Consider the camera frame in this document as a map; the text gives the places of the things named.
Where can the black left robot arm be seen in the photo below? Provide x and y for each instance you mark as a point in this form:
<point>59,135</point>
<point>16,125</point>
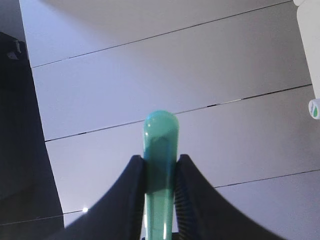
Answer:
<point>30,207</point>

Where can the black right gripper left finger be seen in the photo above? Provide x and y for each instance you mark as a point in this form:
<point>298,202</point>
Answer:
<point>118,215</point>

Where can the teal white utility knife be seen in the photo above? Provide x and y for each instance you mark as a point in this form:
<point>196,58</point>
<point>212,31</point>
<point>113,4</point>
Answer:
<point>160,148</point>

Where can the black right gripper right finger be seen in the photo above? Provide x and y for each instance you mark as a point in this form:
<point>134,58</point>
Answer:
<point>204,214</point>

